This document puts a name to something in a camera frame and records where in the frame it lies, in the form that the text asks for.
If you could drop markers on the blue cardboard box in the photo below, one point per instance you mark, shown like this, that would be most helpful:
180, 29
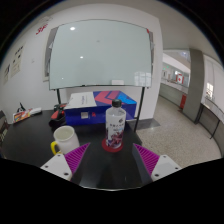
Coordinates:
80, 113

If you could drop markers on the red and black tool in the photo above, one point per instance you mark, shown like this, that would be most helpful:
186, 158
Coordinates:
57, 116

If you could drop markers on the large white wall poster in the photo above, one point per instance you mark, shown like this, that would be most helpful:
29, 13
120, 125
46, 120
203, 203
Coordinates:
17, 61

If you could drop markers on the orange flat package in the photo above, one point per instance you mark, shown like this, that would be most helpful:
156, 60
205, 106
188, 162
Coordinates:
21, 115

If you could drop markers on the white flat box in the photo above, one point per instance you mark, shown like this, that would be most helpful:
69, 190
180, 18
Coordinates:
35, 111

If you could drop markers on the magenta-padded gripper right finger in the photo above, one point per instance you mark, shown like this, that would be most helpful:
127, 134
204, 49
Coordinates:
148, 159

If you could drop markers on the red and white flag sign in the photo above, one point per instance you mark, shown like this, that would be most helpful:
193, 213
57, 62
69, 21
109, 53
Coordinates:
180, 79

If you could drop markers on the small white wall poster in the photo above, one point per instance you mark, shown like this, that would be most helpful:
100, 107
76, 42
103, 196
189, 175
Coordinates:
6, 73

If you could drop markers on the red wall cabinet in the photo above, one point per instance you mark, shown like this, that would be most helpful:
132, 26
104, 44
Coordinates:
183, 101

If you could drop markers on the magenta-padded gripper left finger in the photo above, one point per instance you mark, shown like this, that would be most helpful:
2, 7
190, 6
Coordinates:
75, 158

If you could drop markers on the grey notice board with papers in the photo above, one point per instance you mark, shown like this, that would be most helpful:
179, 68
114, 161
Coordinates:
46, 60

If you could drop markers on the large whiteboard on stand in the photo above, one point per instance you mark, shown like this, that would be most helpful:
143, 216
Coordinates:
100, 53

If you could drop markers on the clear black-capped drink bottle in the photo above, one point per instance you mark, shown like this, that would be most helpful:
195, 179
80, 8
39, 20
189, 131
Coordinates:
115, 126

